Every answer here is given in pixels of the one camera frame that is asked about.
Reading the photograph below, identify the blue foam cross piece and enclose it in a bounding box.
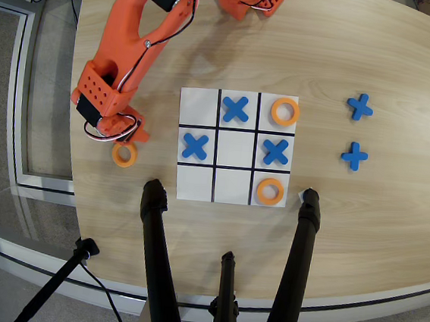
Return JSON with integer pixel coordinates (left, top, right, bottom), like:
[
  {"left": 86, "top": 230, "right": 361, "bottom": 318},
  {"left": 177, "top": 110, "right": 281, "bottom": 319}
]
[
  {"left": 339, "top": 140, "right": 371, "bottom": 173},
  {"left": 181, "top": 132, "right": 211, "bottom": 161},
  {"left": 220, "top": 94, "right": 252, "bottom": 126},
  {"left": 260, "top": 137, "right": 292, "bottom": 167},
  {"left": 345, "top": 92, "right": 375, "bottom": 123}
]

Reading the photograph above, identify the white tic-tac-toe board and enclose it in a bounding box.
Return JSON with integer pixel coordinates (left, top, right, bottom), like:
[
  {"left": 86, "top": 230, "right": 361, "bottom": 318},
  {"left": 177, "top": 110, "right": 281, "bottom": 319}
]
[{"left": 170, "top": 85, "right": 300, "bottom": 211}]

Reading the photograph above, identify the black stand cable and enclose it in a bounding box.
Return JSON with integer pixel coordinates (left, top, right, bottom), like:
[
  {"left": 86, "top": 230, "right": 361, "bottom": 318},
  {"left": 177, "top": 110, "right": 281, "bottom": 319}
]
[{"left": 74, "top": 261, "right": 129, "bottom": 322}]

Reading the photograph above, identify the small white paper tag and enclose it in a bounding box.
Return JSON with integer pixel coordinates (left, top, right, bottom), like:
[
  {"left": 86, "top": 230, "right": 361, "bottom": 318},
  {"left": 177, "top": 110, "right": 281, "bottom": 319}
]
[{"left": 297, "top": 186, "right": 315, "bottom": 205}]

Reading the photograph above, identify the thin black stand pole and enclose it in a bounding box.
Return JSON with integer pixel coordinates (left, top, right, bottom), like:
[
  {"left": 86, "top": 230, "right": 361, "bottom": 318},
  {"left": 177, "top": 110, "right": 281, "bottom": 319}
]
[{"left": 11, "top": 230, "right": 102, "bottom": 322}]

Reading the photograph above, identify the black tripod leg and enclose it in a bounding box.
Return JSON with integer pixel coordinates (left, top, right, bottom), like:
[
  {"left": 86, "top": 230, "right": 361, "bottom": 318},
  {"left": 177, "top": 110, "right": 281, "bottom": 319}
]
[
  {"left": 129, "top": 177, "right": 202, "bottom": 322},
  {"left": 206, "top": 249, "right": 247, "bottom": 322},
  {"left": 259, "top": 184, "right": 324, "bottom": 322}
]

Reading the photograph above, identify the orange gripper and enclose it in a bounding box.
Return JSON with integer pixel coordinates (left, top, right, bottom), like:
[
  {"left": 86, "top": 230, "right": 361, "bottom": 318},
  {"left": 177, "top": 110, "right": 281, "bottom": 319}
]
[{"left": 94, "top": 110, "right": 152, "bottom": 144}]

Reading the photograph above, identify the white metal floor frame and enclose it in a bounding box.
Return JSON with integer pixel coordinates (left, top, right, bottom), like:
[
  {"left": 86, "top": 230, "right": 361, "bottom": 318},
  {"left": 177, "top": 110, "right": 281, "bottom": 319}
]
[{"left": 0, "top": 0, "right": 93, "bottom": 196}]

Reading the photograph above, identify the orange foam ring piece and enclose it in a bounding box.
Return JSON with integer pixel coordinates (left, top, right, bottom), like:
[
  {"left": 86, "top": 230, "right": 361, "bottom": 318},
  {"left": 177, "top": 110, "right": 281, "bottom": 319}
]
[
  {"left": 269, "top": 96, "right": 303, "bottom": 129},
  {"left": 110, "top": 140, "right": 140, "bottom": 170},
  {"left": 255, "top": 177, "right": 288, "bottom": 209}
]

